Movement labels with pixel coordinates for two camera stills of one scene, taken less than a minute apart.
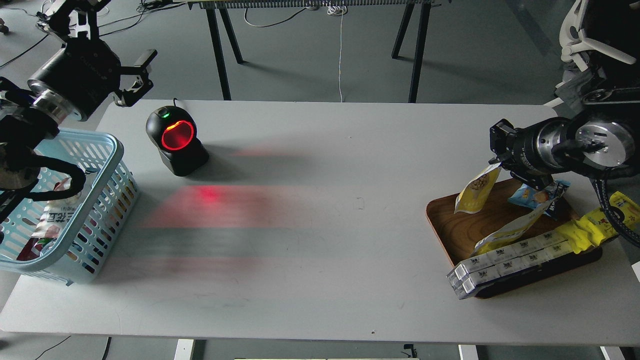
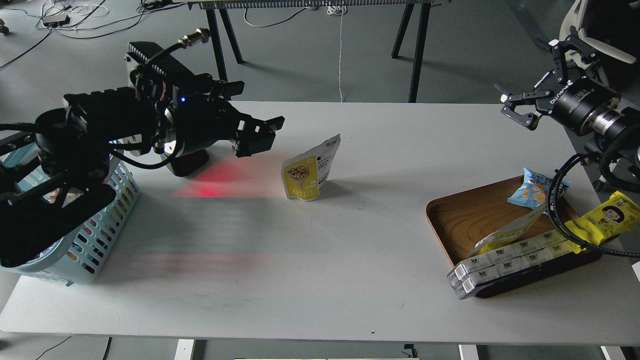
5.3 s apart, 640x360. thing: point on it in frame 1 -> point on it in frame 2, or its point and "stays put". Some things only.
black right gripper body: x=527 y=152 -> x=573 y=104
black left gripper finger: x=83 y=23 -> x=249 y=126
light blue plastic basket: x=109 y=195 stays put
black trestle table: x=224 y=5 stays put
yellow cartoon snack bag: x=592 y=229 stays put
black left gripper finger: x=141 y=84 -> x=247 y=146
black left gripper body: x=78 y=83 -> x=200 y=120
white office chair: x=605 y=35 stays put
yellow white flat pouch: x=509 y=236 stays put
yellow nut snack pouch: x=472 y=198 -> x=304 y=174
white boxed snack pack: x=524 y=256 stays put
